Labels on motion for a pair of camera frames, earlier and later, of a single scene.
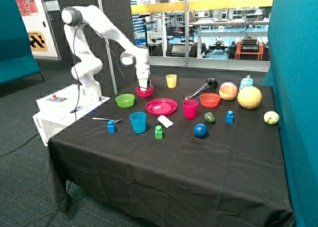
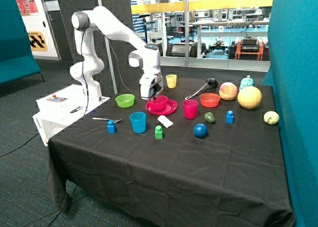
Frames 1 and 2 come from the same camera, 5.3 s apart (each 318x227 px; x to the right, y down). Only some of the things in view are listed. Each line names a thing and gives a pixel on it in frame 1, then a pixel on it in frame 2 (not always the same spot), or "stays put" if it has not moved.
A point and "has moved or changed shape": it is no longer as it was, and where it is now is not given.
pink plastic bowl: [148, 93] has moved or changed shape
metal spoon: [114, 121] stays put
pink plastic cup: [190, 108] stays put
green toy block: [158, 132] stays put
